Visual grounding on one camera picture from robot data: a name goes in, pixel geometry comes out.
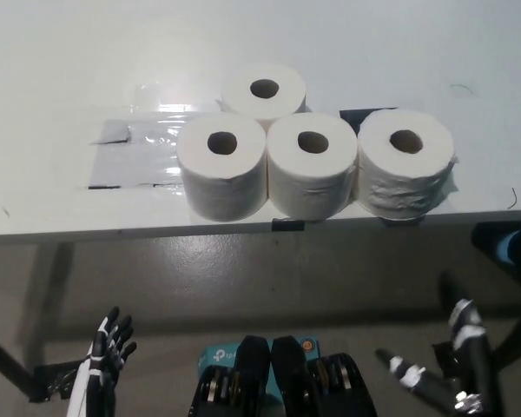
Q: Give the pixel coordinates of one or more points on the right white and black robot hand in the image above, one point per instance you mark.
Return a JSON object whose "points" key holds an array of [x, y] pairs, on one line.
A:
{"points": [[471, 343]]}

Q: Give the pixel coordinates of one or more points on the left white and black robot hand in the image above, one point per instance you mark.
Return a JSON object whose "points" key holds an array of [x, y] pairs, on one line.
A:
{"points": [[102, 352]]}

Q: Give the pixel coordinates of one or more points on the crinkled white toilet paper roll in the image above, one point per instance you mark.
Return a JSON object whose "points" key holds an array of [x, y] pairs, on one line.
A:
{"points": [[406, 174]]}

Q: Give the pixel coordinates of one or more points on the smooth white toilet paper roll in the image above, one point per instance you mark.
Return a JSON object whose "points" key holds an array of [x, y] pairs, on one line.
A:
{"points": [[221, 187], [310, 187], [243, 97]]}

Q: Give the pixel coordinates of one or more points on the black floor tape patch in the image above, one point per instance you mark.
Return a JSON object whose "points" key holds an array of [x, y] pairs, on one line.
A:
{"points": [[443, 358], [52, 382]]}

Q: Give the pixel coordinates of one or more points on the black table leg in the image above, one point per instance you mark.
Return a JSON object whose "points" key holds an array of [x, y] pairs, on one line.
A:
{"points": [[519, 334], [8, 360]]}

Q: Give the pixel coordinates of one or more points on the black and blue object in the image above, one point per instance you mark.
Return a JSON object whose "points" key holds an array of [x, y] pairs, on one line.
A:
{"points": [[503, 243]]}

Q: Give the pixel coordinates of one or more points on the teal tp-link box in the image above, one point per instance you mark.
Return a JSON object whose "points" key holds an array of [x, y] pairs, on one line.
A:
{"points": [[215, 356]]}

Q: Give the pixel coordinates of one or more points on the clear plastic sheet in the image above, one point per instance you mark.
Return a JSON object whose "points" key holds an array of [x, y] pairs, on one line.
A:
{"points": [[130, 165]]}

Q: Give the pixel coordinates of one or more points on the small black tape piece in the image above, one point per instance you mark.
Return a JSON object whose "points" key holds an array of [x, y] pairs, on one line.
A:
{"points": [[288, 225]]}

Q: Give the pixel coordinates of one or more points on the black square tape mat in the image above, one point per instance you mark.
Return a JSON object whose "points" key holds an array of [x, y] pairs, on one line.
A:
{"points": [[349, 116]]}

